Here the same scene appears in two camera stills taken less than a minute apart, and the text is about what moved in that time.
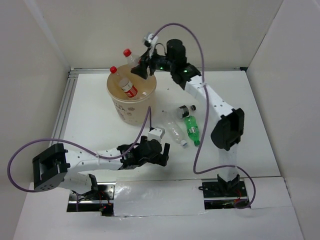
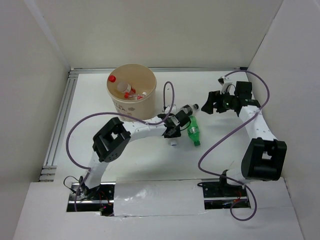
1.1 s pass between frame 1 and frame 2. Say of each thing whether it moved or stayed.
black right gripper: moved
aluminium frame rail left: stayed
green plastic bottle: stayed
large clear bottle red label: moved
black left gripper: moved
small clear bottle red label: moved
